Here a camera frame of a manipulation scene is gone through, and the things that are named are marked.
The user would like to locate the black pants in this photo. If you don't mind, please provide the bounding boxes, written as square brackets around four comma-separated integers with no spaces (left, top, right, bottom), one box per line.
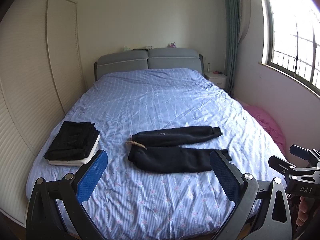
[126,126,222,174]

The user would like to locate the right hand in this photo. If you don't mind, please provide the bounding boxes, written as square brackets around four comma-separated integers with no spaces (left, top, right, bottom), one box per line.
[296,197,309,227]

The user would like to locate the pink blanket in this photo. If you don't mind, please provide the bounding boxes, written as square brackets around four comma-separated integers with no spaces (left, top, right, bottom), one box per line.
[244,105,286,156]

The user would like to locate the folded black garment stack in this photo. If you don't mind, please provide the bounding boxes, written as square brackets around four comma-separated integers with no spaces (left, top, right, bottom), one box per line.
[44,121,100,161]

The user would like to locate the white nightstand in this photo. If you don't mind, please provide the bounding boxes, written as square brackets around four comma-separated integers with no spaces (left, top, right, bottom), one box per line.
[204,72,227,89]

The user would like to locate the window with bars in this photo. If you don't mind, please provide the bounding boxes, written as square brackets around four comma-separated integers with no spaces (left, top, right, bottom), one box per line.
[261,0,319,95]

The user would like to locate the blue floral bed sheet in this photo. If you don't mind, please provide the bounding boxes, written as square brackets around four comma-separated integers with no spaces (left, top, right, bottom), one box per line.
[25,67,288,240]

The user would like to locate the beige louvered wardrobe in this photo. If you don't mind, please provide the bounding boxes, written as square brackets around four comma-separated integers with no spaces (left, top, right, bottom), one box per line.
[1,0,86,225]

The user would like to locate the grey padded headboard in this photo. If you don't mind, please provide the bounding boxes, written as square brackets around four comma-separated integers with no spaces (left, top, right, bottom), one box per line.
[94,48,204,81]

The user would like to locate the green curtain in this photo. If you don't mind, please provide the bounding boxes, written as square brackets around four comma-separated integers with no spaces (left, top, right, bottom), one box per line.
[225,0,241,96]

